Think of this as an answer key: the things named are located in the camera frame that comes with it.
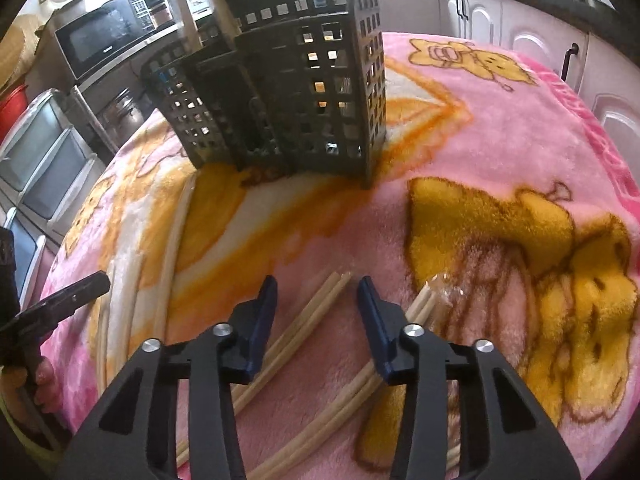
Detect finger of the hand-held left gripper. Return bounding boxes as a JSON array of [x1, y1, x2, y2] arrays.
[[10, 271, 112, 336]]

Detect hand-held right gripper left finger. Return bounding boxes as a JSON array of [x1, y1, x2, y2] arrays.
[[57, 275, 278, 480]]

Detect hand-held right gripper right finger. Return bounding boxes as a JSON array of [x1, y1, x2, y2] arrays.
[[356, 275, 581, 480]]

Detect pile of chopsticks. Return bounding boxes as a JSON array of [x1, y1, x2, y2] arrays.
[[95, 177, 466, 480]]

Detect black perforated utensil basket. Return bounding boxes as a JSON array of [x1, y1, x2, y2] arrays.
[[140, 0, 388, 191]]

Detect chopsticks pair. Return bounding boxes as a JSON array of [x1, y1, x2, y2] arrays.
[[170, 0, 206, 56], [199, 0, 237, 50]]

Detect person's left hand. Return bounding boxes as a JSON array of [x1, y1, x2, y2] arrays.
[[34, 358, 64, 414]]

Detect plastic drawer unit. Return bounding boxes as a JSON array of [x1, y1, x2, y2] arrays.
[[0, 87, 98, 306]]

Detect red plastic bucket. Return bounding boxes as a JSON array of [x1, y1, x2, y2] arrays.
[[0, 82, 31, 126]]

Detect metal shelf rack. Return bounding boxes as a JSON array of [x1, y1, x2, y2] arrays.
[[22, 20, 201, 166]]

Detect stacked steel pots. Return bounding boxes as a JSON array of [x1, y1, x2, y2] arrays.
[[97, 87, 146, 131]]

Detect pink printed blanket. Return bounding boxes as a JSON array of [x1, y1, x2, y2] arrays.
[[37, 30, 640, 480]]

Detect round bamboo tray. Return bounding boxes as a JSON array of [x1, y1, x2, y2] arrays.
[[0, 15, 51, 96]]

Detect black microwave oven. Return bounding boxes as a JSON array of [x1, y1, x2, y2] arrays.
[[52, 0, 161, 81]]

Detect white kitchen base cabinets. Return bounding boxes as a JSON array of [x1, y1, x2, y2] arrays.
[[375, 0, 640, 161]]

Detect black countertop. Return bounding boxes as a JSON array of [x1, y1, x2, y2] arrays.
[[315, 0, 640, 43]]

